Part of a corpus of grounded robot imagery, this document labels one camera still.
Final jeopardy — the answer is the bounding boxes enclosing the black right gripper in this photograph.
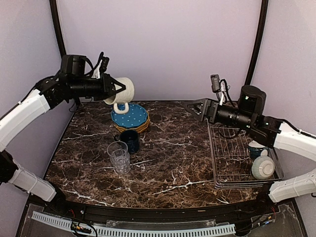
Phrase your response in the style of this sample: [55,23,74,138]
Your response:
[183,97,254,130]

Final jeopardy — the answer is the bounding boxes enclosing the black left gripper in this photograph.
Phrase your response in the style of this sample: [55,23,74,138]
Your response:
[69,72,126,100]

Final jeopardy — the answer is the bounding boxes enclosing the cream white mug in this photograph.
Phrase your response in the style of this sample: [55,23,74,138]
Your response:
[104,77,135,115]

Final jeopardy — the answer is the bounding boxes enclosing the blue polka dot plate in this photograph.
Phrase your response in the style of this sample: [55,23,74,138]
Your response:
[111,103,148,128]

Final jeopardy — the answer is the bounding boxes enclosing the yellow polka dot plate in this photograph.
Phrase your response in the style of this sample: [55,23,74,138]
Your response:
[115,125,149,133]
[114,111,150,127]

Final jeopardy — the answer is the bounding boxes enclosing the dark blue mug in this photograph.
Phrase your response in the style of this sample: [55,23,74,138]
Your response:
[114,129,140,154]

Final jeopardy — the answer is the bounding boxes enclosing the clear glass cup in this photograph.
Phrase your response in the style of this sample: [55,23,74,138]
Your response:
[110,154,130,174]
[107,141,129,168]

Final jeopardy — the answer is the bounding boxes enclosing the teal and white mug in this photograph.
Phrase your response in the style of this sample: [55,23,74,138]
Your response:
[248,140,269,159]

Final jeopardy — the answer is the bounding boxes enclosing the pale green ribbed bowl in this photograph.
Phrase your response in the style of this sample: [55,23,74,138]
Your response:
[251,156,275,180]

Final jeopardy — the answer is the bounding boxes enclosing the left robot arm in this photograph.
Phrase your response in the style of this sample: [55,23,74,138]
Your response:
[0,73,126,215]

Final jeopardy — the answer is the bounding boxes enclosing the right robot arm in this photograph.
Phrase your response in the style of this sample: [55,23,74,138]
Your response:
[184,98,316,214]

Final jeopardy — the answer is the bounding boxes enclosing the clear acrylic tray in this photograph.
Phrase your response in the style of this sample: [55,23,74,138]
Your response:
[268,148,284,181]

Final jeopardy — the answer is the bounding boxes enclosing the small circuit board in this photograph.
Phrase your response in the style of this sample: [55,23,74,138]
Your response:
[71,222,92,235]

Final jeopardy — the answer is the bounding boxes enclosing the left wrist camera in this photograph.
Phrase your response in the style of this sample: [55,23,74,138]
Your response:
[58,52,110,79]

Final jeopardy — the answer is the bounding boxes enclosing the metal wire dish rack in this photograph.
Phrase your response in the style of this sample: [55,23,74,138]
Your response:
[207,123,273,189]

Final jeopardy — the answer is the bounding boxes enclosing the black frame post left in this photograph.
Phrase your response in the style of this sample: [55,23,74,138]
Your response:
[49,0,67,58]

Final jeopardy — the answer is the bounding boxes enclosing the black frame post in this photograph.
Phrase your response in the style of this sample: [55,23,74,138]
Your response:
[244,0,269,85]
[49,0,67,58]

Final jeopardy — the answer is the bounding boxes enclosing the black frame post right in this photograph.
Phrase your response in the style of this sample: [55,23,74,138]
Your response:
[244,0,269,85]

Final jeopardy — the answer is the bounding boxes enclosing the black front rail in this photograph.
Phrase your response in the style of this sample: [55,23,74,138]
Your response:
[22,195,279,224]

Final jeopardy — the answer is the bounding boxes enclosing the white slotted cable duct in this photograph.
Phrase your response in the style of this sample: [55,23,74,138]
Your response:
[31,211,236,237]

